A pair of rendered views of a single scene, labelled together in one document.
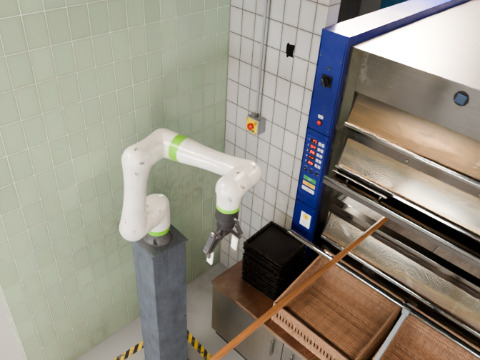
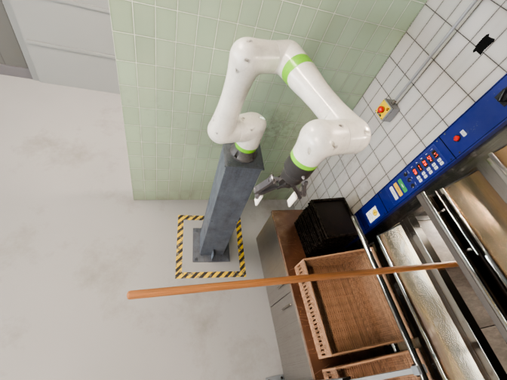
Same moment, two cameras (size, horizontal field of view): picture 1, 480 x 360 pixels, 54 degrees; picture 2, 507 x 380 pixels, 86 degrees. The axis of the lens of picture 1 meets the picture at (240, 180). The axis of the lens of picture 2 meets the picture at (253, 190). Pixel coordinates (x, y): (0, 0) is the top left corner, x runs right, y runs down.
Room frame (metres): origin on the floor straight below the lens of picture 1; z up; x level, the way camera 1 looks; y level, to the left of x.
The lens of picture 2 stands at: (0.77, -0.06, 2.26)
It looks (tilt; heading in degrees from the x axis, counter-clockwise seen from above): 50 degrees down; 17
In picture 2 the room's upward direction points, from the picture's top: 25 degrees clockwise
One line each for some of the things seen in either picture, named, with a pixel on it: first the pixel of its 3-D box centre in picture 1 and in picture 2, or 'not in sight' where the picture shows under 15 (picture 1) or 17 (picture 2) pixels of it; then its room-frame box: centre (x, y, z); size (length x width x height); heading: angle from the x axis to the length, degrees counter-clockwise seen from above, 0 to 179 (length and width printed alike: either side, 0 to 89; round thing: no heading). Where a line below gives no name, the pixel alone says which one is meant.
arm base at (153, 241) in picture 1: (151, 226); (243, 142); (1.82, 0.44, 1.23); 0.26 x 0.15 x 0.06; 44
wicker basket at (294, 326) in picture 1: (336, 309); (348, 298); (1.78, -0.60, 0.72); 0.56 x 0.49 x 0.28; 47
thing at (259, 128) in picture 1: (255, 123); (386, 110); (2.56, -0.07, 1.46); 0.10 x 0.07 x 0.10; 48
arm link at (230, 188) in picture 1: (230, 191); (318, 142); (1.43, 0.03, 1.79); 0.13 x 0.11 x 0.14; 150
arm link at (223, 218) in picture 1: (226, 211); (299, 163); (1.42, 0.04, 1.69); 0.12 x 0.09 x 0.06; 46
